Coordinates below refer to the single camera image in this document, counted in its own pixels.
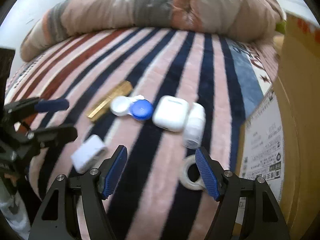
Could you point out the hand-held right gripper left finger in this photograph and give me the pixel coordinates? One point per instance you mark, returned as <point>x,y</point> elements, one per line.
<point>115,170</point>

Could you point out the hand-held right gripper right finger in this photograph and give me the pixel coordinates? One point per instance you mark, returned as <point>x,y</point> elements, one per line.
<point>207,175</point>

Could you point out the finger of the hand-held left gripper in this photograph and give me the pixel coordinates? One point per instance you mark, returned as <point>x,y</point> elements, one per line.
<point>56,133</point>
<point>53,105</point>

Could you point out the clear tape roll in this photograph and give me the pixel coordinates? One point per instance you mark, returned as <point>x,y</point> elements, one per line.
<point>185,180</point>

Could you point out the white charger plug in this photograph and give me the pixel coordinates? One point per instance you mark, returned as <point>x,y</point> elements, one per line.
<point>86,152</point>

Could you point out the white cylindrical jar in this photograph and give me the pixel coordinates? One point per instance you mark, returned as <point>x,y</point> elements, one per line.
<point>193,127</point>

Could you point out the gold comb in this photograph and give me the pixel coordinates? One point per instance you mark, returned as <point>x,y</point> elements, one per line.
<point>113,100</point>

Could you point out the white and blue lens case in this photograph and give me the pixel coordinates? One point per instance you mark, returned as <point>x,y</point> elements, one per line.
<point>140,110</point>

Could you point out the white earbuds case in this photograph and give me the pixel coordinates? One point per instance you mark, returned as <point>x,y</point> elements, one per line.
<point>170,113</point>

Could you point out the cardboard box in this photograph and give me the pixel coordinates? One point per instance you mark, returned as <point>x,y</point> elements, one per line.
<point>297,105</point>

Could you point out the striped blanket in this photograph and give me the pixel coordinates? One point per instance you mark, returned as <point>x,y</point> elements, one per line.
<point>162,62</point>

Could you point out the pink and grey quilt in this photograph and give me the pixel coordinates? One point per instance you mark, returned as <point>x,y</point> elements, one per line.
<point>125,7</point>

